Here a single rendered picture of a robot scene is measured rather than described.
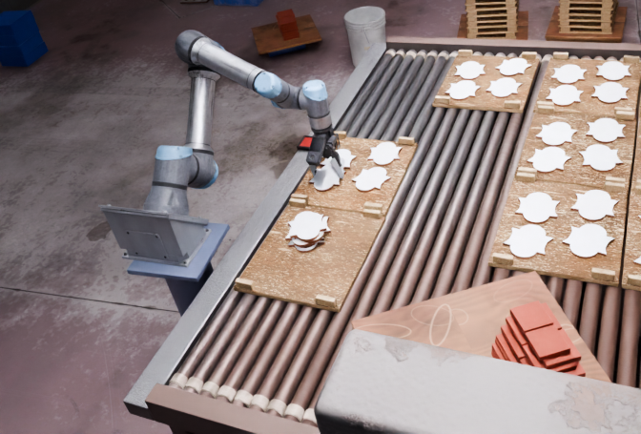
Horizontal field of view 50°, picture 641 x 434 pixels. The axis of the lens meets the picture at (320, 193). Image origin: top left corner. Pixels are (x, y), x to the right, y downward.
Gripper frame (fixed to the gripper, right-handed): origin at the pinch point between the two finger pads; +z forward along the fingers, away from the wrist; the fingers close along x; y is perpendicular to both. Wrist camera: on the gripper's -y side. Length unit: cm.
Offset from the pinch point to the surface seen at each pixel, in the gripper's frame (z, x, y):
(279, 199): 4.0, 14.6, -10.8
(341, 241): 3.1, -15.6, -29.4
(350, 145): 0.6, -0.8, 21.9
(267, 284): 4, 0, -52
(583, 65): -2, -77, 90
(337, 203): 2.2, -7.7, -11.6
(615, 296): 6, -96, -33
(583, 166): 1, -83, 21
